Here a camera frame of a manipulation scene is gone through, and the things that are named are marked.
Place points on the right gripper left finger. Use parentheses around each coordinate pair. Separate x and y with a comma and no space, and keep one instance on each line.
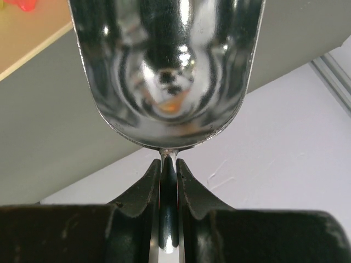
(133,229)

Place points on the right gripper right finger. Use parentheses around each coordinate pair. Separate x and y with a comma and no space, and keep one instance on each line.
(203,219)

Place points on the metal candy scoop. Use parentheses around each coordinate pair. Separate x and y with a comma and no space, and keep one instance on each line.
(167,75)

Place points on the beige tray of jelly candies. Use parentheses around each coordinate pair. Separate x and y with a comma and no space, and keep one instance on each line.
(25,34)

